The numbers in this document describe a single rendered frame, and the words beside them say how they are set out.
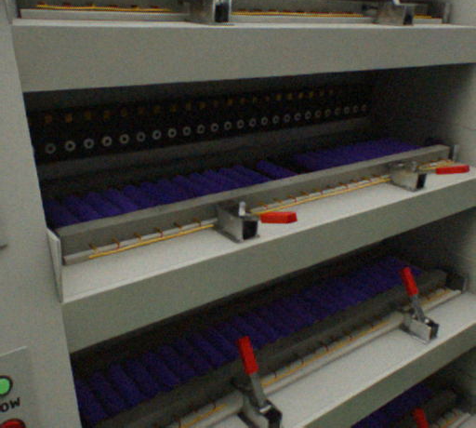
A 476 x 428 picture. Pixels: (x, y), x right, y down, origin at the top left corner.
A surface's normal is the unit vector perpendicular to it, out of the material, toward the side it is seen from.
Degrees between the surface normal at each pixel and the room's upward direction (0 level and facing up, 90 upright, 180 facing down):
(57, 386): 90
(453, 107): 90
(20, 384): 90
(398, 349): 17
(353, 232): 107
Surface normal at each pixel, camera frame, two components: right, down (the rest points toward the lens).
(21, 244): 0.60, 0.04
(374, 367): 0.05, -0.93
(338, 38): 0.61, 0.32
